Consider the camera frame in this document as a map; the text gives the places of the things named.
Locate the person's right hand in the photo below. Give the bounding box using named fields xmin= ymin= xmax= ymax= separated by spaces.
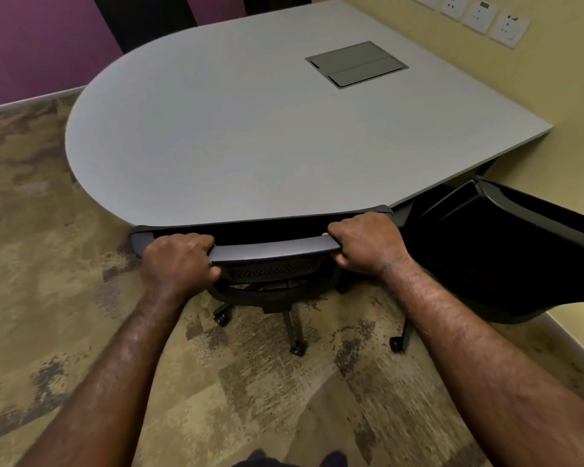
xmin=326 ymin=212 xmax=415 ymax=280

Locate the person's left hand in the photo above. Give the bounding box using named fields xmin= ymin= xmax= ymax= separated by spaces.
xmin=140 ymin=233 xmax=223 ymax=303

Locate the black mesh office chair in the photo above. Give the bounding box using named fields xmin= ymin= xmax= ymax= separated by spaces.
xmin=129 ymin=204 xmax=409 ymax=358

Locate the person's left forearm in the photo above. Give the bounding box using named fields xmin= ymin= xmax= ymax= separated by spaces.
xmin=17 ymin=290 xmax=198 ymax=467

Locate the person's right forearm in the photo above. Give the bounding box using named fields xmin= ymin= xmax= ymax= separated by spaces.
xmin=377 ymin=260 xmax=584 ymax=467

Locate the grey table cable hatch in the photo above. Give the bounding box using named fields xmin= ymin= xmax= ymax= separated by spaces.
xmin=305 ymin=41 xmax=410 ymax=90

